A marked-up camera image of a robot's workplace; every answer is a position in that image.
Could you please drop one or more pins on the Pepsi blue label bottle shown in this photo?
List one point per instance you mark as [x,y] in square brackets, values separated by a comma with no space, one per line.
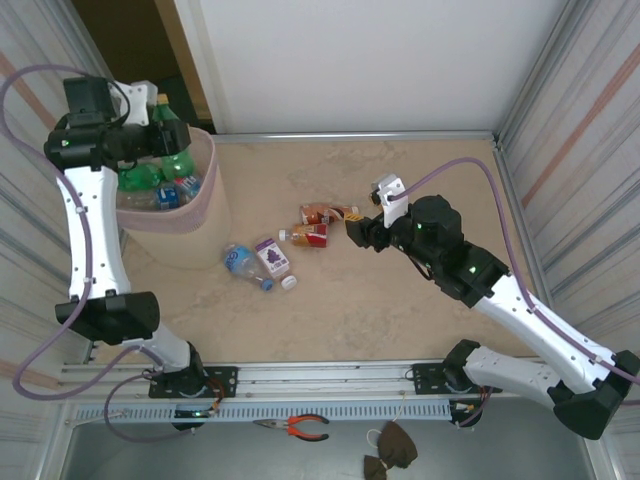
[167,196]

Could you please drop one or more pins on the large brown cloth pouch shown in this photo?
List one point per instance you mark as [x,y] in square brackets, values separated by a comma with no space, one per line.
[397,445]

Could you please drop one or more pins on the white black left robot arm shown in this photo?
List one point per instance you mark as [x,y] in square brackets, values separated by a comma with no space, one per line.
[95,235]

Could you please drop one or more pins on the pink plastic bin liner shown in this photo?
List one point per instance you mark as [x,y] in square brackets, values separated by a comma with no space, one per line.
[165,220]

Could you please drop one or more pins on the orange red label tea bottle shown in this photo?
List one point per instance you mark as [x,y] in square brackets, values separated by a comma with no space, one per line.
[312,237]

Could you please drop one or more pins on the green plastic bottle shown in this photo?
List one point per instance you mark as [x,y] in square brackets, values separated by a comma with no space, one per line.
[175,162]

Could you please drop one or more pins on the brown wooden door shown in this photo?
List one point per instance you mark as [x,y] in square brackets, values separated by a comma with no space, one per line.
[125,40]

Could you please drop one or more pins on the beige waste bin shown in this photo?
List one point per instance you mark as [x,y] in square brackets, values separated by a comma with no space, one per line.
[200,245]

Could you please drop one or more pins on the green Sprite label bottle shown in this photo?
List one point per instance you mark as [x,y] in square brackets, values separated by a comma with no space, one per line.
[140,179]

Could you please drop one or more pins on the aluminium side frame rail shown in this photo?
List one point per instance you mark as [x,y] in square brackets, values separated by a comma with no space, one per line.
[516,200]

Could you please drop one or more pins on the purple grape label bottle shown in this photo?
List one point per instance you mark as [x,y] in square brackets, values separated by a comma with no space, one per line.
[270,257]

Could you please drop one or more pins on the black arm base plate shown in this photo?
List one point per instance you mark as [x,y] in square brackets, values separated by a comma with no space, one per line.
[225,375]
[425,380]

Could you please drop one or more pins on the Fiji water bottle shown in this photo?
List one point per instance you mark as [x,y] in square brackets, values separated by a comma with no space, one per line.
[189,185]

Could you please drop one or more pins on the clear bottle blue logo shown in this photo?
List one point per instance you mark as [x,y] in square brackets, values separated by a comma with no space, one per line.
[237,260]

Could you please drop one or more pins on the aluminium corner post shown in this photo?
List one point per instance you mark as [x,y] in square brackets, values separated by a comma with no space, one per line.
[540,70]
[80,35]

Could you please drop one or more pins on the aluminium back frame rail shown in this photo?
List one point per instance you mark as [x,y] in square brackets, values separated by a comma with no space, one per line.
[350,136]

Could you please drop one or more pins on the small brown cloth pouch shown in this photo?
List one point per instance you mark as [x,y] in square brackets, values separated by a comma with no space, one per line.
[374,467]

